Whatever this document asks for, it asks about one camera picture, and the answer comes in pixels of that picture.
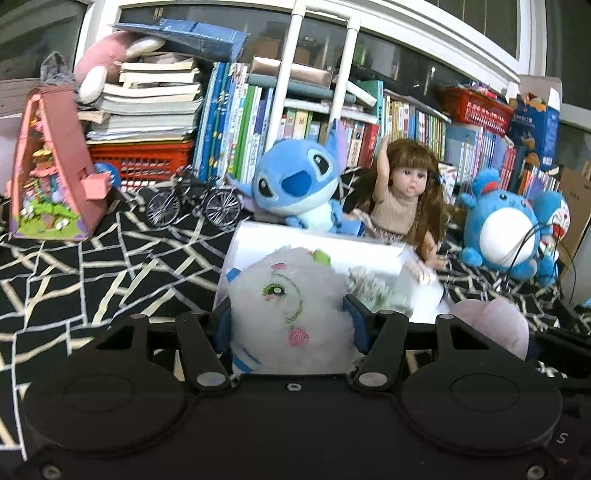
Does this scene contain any grey cloth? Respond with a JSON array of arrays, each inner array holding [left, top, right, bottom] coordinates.
[[41, 52, 77, 86]]

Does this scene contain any light pink plush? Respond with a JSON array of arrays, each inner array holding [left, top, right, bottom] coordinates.
[[450, 298, 529, 361]]

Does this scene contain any black patterned blanket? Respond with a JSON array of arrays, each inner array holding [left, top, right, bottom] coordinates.
[[0, 185, 591, 462]]

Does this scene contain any long-haired doll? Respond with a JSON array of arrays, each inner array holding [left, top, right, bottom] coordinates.
[[353, 136, 448, 273]]

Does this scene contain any white fluffy plush toy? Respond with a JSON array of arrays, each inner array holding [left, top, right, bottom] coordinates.
[[226, 247, 365, 374]]

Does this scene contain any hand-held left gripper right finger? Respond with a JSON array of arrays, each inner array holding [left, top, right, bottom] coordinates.
[[342, 294, 502, 388]]

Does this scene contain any blue alien plush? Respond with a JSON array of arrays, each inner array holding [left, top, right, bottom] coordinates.
[[226, 119, 365, 237]]

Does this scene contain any blue round tin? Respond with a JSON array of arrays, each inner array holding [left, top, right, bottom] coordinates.
[[92, 161, 122, 188]]

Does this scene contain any pink white plush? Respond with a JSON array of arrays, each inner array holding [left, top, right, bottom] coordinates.
[[74, 30, 167, 104]]

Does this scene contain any row of upright books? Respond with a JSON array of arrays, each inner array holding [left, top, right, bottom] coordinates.
[[194, 62, 561, 199]]

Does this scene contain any green white floral scrunchie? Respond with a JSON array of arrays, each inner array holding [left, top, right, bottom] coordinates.
[[346, 268, 416, 317]]

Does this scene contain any red plastic basket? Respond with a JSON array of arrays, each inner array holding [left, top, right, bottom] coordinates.
[[88, 140, 195, 182], [442, 85, 514, 137]]

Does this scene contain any stack of flat books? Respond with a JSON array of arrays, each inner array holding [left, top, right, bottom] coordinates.
[[78, 56, 204, 141]]

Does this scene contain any pink model house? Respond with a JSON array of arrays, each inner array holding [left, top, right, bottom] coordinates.
[[7, 85, 114, 241]]

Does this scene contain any metal model bicycle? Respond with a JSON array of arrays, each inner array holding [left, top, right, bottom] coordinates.
[[145, 165, 243, 230]]

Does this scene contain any illustrated white box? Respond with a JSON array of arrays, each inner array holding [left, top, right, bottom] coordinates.
[[436, 162, 458, 199]]

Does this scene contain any black cable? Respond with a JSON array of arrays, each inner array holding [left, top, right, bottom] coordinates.
[[501, 222, 578, 301]]

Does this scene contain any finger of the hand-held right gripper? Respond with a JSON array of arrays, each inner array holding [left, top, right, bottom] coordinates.
[[529, 329, 591, 377]]

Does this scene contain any white metal rack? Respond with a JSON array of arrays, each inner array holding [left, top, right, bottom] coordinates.
[[265, 0, 361, 139]]

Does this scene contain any blue cat plush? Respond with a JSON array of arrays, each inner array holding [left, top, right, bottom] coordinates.
[[531, 190, 571, 287]]

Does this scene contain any brown cardboard sheet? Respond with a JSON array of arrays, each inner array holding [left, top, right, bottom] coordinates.
[[556, 161, 591, 278]]

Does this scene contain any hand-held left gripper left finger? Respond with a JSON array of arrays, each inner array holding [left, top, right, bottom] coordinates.
[[95, 300, 234, 393]]

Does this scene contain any round blue white plush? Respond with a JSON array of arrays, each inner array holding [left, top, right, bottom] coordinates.
[[457, 168, 543, 280]]

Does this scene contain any blue folder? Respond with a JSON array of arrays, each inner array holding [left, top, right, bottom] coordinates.
[[113, 19, 250, 63]]

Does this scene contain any blue printed carton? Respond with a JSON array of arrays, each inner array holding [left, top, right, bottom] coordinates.
[[508, 76, 561, 171]]

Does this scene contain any white cardboard box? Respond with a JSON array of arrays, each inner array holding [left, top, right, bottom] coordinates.
[[213, 220, 455, 324]]

